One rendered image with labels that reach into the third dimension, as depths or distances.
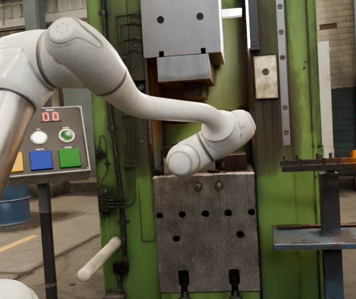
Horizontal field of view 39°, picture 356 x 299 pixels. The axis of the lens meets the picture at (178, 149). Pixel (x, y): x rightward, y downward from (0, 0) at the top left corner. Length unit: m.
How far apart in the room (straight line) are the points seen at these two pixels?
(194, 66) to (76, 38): 0.93
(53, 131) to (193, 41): 0.62
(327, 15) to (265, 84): 5.88
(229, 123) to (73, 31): 0.59
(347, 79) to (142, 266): 6.00
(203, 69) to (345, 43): 5.99
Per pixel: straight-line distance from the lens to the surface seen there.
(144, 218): 2.12
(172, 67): 1.92
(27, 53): 1.12
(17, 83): 1.11
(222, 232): 1.88
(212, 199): 1.86
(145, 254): 2.15
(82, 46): 1.04
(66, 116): 1.93
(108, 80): 1.10
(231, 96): 2.38
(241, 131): 1.47
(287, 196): 2.07
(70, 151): 1.85
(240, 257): 1.91
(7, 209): 6.39
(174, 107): 1.30
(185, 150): 1.45
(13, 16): 9.73
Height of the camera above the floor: 1.11
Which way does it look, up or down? 3 degrees down
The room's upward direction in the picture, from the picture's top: 4 degrees counter-clockwise
